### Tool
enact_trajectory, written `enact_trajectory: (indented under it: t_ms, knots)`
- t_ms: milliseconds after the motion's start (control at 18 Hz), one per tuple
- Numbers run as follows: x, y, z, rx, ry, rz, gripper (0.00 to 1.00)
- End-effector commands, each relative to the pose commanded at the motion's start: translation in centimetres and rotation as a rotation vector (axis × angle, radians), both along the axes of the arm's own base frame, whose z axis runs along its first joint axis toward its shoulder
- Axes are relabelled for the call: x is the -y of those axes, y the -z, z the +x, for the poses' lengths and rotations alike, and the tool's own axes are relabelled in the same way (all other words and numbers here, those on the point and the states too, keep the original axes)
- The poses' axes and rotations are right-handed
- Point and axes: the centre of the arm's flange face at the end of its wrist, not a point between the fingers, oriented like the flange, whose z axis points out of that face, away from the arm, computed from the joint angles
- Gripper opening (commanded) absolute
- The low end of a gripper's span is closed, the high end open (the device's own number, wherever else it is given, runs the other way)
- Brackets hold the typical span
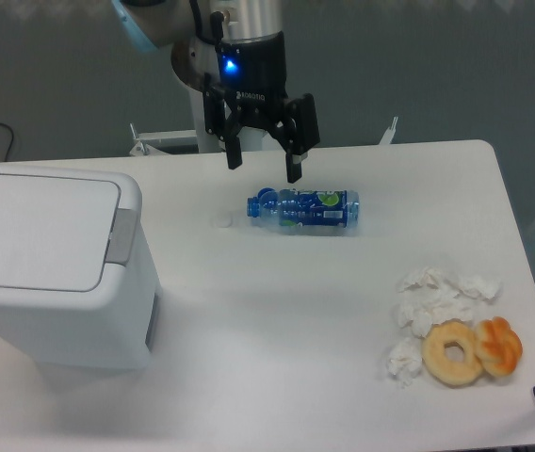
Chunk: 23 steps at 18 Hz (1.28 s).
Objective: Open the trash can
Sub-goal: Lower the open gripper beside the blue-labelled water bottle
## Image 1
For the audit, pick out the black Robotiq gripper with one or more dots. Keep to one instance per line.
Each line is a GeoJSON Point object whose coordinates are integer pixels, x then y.
{"type": "Point", "coordinates": [251, 93]}

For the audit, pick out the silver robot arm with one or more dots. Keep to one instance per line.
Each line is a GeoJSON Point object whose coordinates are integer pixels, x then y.
{"type": "Point", "coordinates": [192, 29]}

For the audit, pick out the white trash can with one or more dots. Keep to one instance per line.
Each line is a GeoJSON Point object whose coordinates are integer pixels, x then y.
{"type": "Point", "coordinates": [110, 325]}

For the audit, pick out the white trash can lid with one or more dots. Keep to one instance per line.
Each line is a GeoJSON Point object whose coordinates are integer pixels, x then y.
{"type": "Point", "coordinates": [54, 231]}

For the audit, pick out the blue plastic bottle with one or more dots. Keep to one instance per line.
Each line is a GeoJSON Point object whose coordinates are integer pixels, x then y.
{"type": "Point", "coordinates": [292, 208]}

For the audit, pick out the white bottle cap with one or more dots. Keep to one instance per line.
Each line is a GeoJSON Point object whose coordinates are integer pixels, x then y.
{"type": "Point", "coordinates": [222, 220]}

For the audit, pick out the large crumpled white tissue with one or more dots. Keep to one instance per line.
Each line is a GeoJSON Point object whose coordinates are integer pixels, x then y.
{"type": "Point", "coordinates": [431, 296]}

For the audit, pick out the small crumpled white tissue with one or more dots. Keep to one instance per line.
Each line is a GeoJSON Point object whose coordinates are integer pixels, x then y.
{"type": "Point", "coordinates": [405, 362]}

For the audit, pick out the orange glazed bread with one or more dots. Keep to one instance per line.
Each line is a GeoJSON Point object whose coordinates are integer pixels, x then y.
{"type": "Point", "coordinates": [498, 346]}

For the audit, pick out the plain ring donut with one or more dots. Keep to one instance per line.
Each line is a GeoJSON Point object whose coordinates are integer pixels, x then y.
{"type": "Point", "coordinates": [448, 352]}

